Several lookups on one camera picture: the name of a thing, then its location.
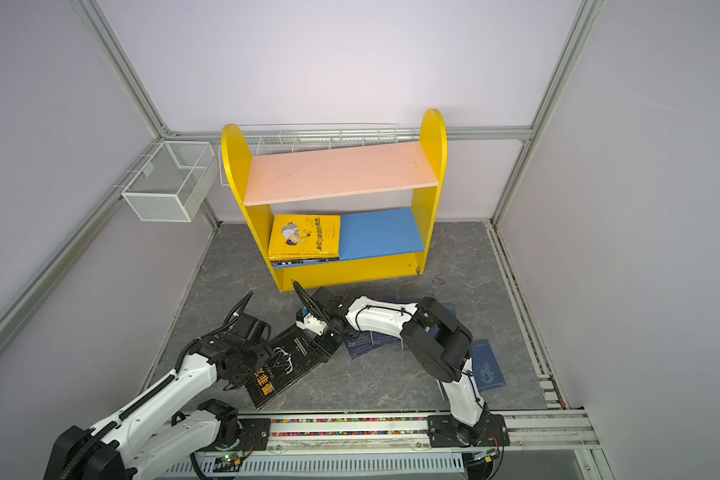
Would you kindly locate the navy book middle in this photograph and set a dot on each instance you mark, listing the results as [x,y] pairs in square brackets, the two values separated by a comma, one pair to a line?
[387,339]

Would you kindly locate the white vented cable duct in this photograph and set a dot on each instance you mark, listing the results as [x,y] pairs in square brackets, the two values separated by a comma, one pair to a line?
[362,466]

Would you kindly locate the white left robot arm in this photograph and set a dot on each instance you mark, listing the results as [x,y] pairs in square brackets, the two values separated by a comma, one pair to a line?
[81,454]

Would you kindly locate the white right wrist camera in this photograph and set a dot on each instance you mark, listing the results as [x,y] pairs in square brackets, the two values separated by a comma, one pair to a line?
[308,322]

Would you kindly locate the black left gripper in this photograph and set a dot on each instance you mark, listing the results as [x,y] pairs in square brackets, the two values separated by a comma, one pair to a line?
[262,349]

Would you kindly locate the navy book leftmost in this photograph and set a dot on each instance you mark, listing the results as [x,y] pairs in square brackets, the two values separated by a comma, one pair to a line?
[360,345]

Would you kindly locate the navy book large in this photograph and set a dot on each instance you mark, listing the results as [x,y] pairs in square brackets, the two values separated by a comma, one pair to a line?
[449,307]

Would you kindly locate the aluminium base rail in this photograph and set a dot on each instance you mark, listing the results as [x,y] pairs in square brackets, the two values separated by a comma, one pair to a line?
[384,432]

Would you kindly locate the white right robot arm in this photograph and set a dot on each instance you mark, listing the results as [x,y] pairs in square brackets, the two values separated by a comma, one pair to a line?
[437,339]

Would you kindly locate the white mesh basket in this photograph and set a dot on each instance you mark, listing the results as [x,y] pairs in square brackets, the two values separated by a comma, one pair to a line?
[173,182]

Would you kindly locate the yellow pink blue bookshelf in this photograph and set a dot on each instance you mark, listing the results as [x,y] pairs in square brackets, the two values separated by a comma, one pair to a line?
[374,245]

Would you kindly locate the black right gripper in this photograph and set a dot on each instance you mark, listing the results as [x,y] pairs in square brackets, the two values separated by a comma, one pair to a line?
[323,350]

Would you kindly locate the black book yellow title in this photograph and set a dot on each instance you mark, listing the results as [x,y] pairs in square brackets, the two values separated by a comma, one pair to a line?
[292,358]

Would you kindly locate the white wire rack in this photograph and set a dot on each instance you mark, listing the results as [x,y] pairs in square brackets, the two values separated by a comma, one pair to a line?
[269,139]

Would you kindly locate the yellow cartoon book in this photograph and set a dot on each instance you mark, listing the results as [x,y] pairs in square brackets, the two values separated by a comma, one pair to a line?
[304,237]

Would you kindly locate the navy book front right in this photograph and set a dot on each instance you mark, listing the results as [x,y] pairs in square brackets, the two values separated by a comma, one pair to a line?
[485,367]

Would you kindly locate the purple old man book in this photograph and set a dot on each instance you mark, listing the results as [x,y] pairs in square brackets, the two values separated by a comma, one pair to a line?
[288,263]

